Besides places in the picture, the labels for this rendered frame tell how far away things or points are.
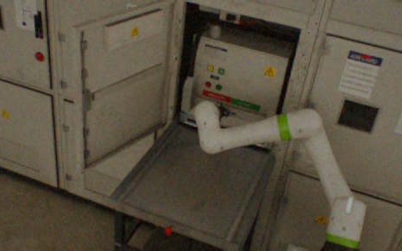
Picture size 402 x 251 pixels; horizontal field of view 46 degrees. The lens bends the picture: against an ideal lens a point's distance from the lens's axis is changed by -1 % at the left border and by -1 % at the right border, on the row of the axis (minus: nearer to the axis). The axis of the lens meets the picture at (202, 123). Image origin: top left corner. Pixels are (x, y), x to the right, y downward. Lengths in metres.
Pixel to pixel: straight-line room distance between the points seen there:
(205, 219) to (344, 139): 0.79
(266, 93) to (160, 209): 0.80
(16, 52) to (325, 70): 1.79
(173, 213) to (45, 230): 1.31
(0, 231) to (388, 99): 2.41
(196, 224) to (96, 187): 1.27
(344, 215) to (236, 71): 0.92
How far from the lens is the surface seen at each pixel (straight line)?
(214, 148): 2.09
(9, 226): 3.32
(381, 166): 2.46
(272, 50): 2.39
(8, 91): 3.22
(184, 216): 2.12
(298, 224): 2.77
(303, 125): 2.01
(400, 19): 2.14
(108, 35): 2.07
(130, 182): 2.26
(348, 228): 1.94
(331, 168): 2.15
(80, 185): 3.29
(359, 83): 2.25
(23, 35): 2.94
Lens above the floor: 2.33
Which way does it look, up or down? 33 degrees down
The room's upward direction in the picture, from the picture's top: 8 degrees clockwise
